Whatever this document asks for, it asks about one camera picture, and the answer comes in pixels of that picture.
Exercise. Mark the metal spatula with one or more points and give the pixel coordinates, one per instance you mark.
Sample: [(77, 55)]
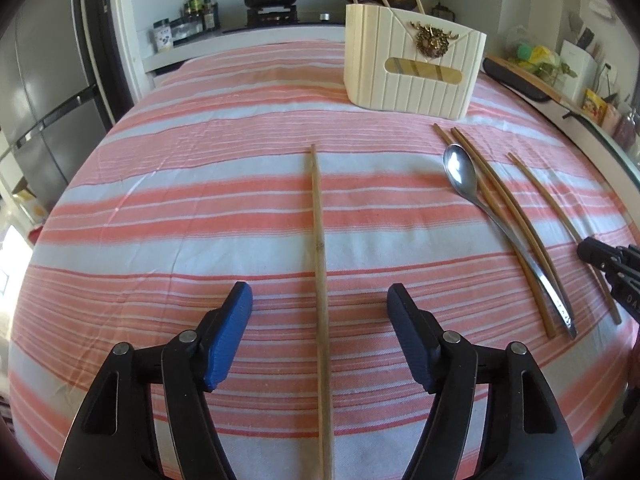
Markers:
[(575, 22)]

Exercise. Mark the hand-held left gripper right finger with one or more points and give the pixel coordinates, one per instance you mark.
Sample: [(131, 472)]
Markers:
[(412, 340)]

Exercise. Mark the white wall socket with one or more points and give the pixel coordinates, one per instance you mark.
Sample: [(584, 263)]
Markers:
[(606, 66)]

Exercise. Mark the pink white striped tablecloth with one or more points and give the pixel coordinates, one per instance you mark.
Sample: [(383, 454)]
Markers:
[(200, 185)]

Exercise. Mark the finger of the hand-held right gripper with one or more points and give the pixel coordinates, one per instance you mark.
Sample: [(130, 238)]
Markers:
[(597, 252)]

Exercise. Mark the cream ribbed utensil holder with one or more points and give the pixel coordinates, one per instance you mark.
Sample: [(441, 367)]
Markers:
[(415, 85)]

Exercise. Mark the dark glass pitcher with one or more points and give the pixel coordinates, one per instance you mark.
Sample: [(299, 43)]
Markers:
[(441, 12)]

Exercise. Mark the white label spice jar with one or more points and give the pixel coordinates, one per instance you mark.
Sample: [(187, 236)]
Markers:
[(163, 35)]

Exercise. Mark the yellow cap oil bottle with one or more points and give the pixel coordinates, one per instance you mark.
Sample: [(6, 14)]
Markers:
[(194, 7)]

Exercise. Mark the grey refrigerator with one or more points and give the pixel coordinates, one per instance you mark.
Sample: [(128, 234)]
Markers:
[(45, 75)]

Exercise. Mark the wooden cutting board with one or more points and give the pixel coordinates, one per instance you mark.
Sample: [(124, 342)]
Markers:
[(555, 92)]

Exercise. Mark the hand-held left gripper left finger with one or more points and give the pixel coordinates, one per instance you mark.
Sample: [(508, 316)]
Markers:
[(227, 340)]

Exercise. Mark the yellow snack packet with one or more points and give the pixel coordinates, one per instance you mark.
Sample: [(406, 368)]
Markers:
[(595, 106)]

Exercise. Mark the cardboard box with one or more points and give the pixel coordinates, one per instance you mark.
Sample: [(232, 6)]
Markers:
[(27, 205)]

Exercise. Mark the black gas cooktop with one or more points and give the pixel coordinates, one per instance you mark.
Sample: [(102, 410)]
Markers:
[(280, 20)]

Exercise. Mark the dark sauce bottle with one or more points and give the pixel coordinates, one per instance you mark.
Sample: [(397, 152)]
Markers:
[(211, 12)]

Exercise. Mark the white knife block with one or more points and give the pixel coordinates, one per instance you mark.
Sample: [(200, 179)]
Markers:
[(577, 67)]

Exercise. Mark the plastic bag with sponges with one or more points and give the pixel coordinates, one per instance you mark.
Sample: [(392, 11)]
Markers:
[(535, 57)]

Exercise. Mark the hanging wall calendar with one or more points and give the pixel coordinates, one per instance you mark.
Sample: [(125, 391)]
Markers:
[(600, 4)]

